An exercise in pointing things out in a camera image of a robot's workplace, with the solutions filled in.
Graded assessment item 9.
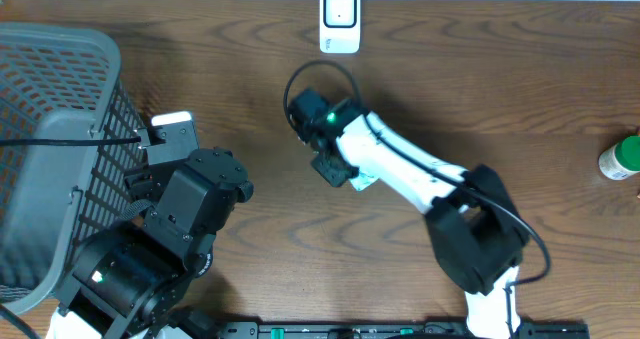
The white barcode scanner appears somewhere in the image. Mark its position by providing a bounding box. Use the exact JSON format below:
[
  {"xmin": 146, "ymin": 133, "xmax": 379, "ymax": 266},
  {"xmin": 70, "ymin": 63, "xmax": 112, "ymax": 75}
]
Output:
[{"xmin": 319, "ymin": 0, "xmax": 362, "ymax": 54}]

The mint green wipes packet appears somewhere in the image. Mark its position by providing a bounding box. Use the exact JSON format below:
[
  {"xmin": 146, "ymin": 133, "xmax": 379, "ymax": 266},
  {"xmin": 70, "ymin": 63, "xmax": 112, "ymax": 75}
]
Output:
[{"xmin": 349, "ymin": 170, "xmax": 379, "ymax": 191}]

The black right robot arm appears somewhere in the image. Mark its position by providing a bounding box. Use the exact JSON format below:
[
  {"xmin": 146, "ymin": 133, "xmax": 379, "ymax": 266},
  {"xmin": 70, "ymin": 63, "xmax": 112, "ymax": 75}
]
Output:
[{"xmin": 284, "ymin": 89, "xmax": 530, "ymax": 338}]

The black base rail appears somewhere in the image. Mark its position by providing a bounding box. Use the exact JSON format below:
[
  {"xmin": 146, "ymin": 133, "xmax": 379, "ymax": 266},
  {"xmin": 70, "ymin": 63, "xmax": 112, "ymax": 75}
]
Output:
[{"xmin": 216, "ymin": 321, "xmax": 590, "ymax": 339}]

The grey plastic shopping basket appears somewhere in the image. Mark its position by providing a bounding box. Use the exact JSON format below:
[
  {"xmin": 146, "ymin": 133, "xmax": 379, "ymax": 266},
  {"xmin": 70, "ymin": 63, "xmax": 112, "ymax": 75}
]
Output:
[{"xmin": 1, "ymin": 22, "xmax": 144, "ymax": 314}]

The green lid jar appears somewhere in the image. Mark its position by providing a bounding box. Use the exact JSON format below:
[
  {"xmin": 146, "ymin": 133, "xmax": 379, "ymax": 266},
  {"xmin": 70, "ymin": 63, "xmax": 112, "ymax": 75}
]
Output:
[{"xmin": 598, "ymin": 136, "xmax": 640, "ymax": 181}]

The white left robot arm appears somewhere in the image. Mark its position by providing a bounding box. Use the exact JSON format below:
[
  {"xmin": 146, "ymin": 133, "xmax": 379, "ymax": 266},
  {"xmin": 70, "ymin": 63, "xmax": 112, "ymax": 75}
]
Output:
[{"xmin": 47, "ymin": 119, "xmax": 254, "ymax": 338}]

